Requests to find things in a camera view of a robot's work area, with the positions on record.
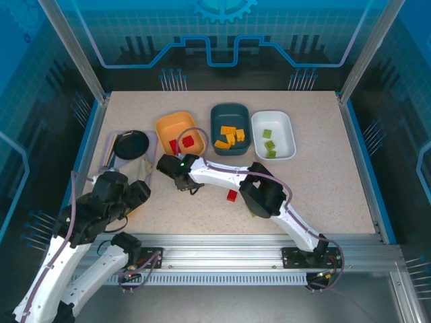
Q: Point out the red long lego brick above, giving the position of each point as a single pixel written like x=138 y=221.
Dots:
x=173 y=147
x=231 y=196

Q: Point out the red square lego brick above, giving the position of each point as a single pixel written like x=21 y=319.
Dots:
x=188 y=141

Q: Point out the yellow lego brick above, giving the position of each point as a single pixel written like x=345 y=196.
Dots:
x=230 y=138
x=222 y=144
x=240 y=134
x=227 y=129

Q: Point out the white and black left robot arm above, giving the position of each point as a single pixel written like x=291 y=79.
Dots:
x=50 y=269

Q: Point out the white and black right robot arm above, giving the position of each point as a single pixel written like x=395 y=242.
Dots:
x=215 y=175

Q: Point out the yellow round bowl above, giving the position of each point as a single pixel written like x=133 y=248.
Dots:
x=133 y=212

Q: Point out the lavender plastic tray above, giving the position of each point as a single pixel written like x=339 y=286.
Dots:
x=152 y=148

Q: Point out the orange plastic container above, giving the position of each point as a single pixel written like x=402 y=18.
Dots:
x=168 y=129

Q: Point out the black round plate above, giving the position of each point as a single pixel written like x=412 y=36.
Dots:
x=131 y=145

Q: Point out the pale wooden chopstick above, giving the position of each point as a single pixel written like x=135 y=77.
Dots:
x=110 y=151

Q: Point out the blue table edge strip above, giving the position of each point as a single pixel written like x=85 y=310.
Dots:
x=369 y=168
x=83 y=151

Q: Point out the small LED circuit board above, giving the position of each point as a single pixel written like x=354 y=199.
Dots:
x=128 y=275
x=323 y=276

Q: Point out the dark teal plastic container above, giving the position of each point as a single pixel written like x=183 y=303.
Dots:
x=229 y=116

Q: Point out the white plastic container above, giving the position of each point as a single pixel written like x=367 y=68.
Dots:
x=283 y=134

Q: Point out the aluminium table side rail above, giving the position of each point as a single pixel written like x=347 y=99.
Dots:
x=92 y=151
x=360 y=168

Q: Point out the long aluminium base rail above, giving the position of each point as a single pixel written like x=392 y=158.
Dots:
x=219 y=255

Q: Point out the aluminium frame post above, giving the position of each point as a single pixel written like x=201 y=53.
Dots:
x=370 y=50
x=77 y=54

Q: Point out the short aluminium corner post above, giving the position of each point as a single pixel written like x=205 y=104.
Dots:
x=405 y=296

